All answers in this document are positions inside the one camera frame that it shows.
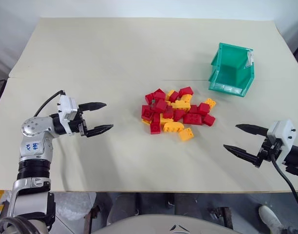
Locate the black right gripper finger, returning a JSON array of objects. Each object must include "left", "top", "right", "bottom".
[
  {"left": 235, "top": 123, "right": 269, "bottom": 137},
  {"left": 223, "top": 144, "right": 259, "bottom": 167}
]

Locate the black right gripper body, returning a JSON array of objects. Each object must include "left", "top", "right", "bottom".
[{"left": 254, "top": 136, "right": 282, "bottom": 169}]

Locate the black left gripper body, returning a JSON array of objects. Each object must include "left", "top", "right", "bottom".
[{"left": 65, "top": 109, "right": 89, "bottom": 137}]

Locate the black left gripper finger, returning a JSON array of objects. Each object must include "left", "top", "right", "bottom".
[
  {"left": 85, "top": 124, "right": 114, "bottom": 138},
  {"left": 78, "top": 101, "right": 108, "bottom": 113}
]

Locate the green plastic storage bin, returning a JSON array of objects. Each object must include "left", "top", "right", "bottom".
[{"left": 207, "top": 42, "right": 256, "bottom": 98}]

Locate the white shoe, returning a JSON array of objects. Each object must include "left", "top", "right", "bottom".
[{"left": 258, "top": 205, "right": 290, "bottom": 234}]

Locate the rusty metal table leg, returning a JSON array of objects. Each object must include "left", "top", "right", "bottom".
[
  {"left": 83, "top": 205, "right": 101, "bottom": 234},
  {"left": 209, "top": 206, "right": 234, "bottom": 230}
]

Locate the clear plastic wrap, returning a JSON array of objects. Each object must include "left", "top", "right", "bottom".
[{"left": 54, "top": 192, "right": 97, "bottom": 221}]

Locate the beige robot torso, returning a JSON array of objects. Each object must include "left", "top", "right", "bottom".
[{"left": 91, "top": 214, "right": 242, "bottom": 234}]

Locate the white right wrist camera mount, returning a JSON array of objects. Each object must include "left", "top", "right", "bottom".
[{"left": 266, "top": 119, "right": 297, "bottom": 167}]

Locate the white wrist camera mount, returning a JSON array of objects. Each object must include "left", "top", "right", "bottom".
[
  {"left": 56, "top": 95, "right": 78, "bottom": 121},
  {"left": 266, "top": 119, "right": 297, "bottom": 167}
]

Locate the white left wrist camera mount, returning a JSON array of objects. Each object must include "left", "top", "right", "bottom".
[{"left": 56, "top": 95, "right": 78, "bottom": 121}]

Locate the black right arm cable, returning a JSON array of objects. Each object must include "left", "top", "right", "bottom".
[{"left": 271, "top": 150, "right": 298, "bottom": 219}]

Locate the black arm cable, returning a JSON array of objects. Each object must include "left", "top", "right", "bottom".
[
  {"left": 271, "top": 150, "right": 298, "bottom": 219},
  {"left": 33, "top": 90, "right": 67, "bottom": 117}
]

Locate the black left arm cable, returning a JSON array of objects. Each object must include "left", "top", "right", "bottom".
[{"left": 33, "top": 90, "right": 67, "bottom": 117}]

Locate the dark rounded ring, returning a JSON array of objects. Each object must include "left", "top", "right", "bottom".
[{"left": 0, "top": 216, "right": 40, "bottom": 234}]

